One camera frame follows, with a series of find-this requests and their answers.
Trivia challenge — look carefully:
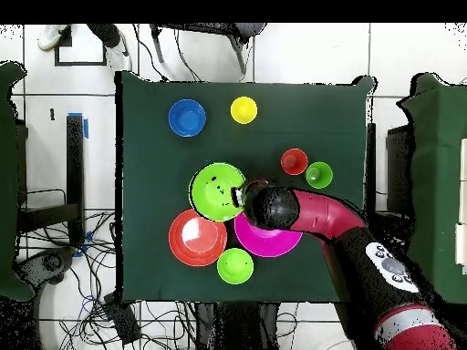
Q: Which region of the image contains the large green bowl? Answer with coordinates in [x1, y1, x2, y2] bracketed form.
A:
[188, 161, 248, 222]

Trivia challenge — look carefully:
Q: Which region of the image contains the large pink bowl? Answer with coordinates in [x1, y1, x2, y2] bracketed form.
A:
[233, 211, 305, 259]

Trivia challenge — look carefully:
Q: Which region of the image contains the orange cup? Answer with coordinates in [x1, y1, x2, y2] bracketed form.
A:
[280, 148, 309, 177]

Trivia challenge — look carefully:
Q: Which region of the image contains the orange bowl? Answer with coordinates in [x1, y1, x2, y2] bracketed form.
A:
[168, 208, 229, 268]

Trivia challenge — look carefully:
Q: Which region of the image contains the small green bowl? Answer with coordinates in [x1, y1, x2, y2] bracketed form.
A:
[215, 247, 255, 285]

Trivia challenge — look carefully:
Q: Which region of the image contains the green cup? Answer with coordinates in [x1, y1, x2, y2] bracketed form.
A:
[305, 160, 334, 190]

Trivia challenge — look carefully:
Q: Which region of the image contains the yellow cup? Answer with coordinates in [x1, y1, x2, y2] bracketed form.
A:
[230, 96, 259, 126]

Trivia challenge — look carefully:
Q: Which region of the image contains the dark green table cloth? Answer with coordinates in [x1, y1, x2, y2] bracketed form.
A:
[114, 69, 377, 304]

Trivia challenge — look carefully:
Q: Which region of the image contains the small dark blue bowl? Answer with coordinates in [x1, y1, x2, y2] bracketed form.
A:
[168, 98, 208, 139]

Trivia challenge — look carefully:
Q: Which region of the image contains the black metal stand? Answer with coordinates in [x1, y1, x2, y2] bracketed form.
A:
[365, 121, 415, 234]
[16, 114, 87, 247]

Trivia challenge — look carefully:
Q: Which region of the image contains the grey chair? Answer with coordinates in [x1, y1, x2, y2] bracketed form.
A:
[149, 23, 267, 76]

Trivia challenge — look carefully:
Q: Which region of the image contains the blue tape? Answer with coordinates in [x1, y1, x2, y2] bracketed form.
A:
[67, 111, 89, 139]

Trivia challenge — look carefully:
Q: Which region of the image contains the black power strip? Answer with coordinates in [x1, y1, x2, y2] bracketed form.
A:
[103, 293, 141, 345]

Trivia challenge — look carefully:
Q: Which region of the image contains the green cloth side table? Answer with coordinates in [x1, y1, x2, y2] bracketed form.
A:
[397, 72, 467, 305]
[0, 60, 36, 302]

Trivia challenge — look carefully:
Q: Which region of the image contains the black wheeled base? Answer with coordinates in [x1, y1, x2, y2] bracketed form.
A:
[17, 247, 78, 293]

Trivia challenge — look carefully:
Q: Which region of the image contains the person's leg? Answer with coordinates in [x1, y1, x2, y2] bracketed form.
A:
[86, 24, 122, 49]

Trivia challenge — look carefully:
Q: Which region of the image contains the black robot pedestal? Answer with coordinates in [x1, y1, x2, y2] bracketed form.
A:
[196, 301, 280, 350]

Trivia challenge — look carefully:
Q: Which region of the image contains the tangle of cables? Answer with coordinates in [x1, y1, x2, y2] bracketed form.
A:
[17, 209, 194, 350]

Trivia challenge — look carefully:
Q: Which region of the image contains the black square frame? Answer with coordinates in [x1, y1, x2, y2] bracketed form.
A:
[54, 24, 108, 67]

